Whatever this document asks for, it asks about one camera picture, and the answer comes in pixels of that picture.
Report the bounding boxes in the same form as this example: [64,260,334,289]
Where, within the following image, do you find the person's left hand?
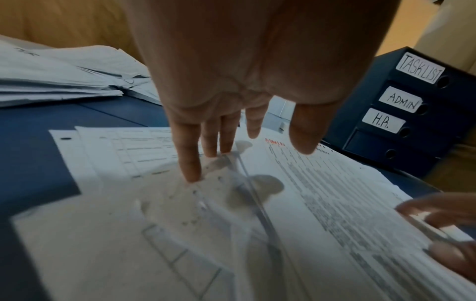
[122,0,403,183]

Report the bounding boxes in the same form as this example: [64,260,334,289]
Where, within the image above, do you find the person's right hand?
[394,192,476,280]

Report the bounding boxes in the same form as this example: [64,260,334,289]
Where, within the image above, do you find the pile of printed papers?
[11,120,476,301]

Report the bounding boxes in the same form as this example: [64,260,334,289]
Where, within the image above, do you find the brown cardboard box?
[413,0,476,74]

